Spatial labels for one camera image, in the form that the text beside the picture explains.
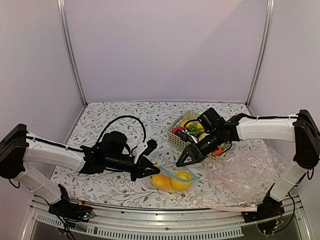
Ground orange fruit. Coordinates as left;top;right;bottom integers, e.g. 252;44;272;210
211;146;224;157

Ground yellow mango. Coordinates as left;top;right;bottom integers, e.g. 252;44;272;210
150;174;172;190

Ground yellow banana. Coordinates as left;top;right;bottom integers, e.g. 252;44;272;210
196;124;205;135

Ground clear zip top bag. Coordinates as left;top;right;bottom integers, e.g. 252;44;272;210
150;163;200;194

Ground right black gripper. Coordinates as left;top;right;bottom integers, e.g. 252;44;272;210
176;129;222;167

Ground aluminium frame post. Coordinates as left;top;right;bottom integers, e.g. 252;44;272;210
245;0;275;108
56;0;88;107

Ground red apple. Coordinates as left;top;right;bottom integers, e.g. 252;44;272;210
172;126;185;136

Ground right aluminium frame post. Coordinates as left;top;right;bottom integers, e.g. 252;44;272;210
245;0;275;108

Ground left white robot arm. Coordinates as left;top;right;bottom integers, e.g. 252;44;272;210
0;123;160;222

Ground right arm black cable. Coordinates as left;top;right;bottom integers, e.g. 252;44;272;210
234;113;301;122

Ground floral table cloth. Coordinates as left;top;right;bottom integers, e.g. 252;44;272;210
51;102;267;209

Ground crumpled clear plastic sheet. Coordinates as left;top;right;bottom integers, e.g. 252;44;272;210
195;146;287;212

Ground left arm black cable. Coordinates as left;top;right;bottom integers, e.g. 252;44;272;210
96;115;147;151

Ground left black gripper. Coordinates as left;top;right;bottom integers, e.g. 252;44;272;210
105;155;161;183

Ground left aluminium frame post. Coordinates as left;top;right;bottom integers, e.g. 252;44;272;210
56;0;88;107

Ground front aluminium rail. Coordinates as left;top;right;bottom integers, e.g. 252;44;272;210
21;194;313;240

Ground yellow lemon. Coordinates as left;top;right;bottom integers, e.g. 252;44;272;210
170;171;192;192

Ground green grape bunch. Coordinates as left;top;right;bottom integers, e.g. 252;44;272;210
186;122;200;137

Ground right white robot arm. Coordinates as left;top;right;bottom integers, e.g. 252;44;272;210
175;107;320;222

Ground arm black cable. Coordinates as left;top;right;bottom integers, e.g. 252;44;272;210
96;115;147;151
234;113;301;122

